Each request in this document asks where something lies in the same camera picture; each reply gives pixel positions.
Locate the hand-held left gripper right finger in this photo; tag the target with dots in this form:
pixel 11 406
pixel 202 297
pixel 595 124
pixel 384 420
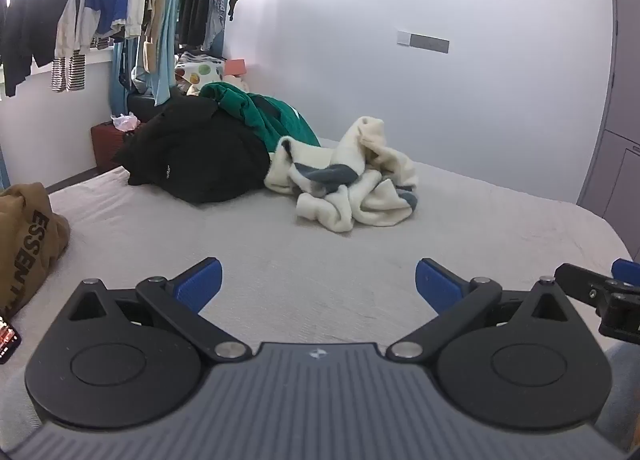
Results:
pixel 440 285

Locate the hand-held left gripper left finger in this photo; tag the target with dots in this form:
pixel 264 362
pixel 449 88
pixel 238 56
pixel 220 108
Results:
pixel 200 285

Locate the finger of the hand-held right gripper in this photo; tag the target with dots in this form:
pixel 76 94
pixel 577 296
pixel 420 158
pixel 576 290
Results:
pixel 627 271
pixel 580 280

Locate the cream sweater with blue stripes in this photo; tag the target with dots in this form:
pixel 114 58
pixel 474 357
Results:
pixel 350 180

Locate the person's leg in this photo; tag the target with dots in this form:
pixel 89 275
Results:
pixel 622 390

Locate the black garment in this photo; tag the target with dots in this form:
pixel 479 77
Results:
pixel 200 155

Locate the dark red storage box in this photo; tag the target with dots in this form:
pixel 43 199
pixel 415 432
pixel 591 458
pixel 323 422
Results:
pixel 107 147

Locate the crumpled plastic bag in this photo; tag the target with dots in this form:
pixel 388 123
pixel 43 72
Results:
pixel 123 121

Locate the green garment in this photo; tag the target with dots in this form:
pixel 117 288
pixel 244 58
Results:
pixel 270 115

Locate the brown hoodie with black print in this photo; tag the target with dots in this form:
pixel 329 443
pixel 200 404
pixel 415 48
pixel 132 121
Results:
pixel 20 240

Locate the smartphone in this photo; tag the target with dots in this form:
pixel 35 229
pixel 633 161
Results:
pixel 7 340

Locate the polka dot pillow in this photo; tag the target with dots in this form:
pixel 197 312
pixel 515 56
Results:
pixel 200 75

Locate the pink box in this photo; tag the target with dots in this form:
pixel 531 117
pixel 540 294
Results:
pixel 236 68

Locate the hanging light blue cloth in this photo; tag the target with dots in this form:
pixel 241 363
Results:
pixel 165 65

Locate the hanging black sock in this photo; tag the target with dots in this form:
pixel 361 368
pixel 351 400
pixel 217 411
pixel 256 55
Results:
pixel 234 2

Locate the hanging black jacket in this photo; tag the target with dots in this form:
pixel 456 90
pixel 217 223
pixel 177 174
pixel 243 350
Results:
pixel 30 15

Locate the grey wall panel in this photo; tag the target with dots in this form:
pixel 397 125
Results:
pixel 430 44

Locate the white wall switch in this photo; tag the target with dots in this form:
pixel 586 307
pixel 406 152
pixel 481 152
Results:
pixel 404 38

